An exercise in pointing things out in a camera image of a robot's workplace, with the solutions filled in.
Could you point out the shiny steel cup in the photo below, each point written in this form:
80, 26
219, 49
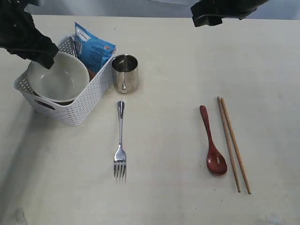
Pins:
125, 73

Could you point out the brown round plate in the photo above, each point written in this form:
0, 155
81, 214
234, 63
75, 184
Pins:
65, 102

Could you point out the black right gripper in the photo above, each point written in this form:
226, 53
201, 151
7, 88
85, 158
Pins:
211, 12

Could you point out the red-brown wooden spoon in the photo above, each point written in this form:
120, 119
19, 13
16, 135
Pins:
216, 163

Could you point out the steel spoon long handle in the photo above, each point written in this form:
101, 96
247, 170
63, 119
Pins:
120, 158

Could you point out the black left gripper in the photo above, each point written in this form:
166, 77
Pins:
19, 35

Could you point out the wooden chopstick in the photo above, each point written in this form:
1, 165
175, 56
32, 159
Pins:
242, 168
226, 131

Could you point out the white ceramic bowl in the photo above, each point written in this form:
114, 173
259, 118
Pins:
62, 62

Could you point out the white curtain backdrop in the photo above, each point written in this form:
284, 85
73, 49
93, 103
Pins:
273, 9

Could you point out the white perforated plastic basket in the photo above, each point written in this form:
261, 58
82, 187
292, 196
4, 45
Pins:
74, 113

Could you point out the blue snack packet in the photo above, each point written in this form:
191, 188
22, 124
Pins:
92, 51

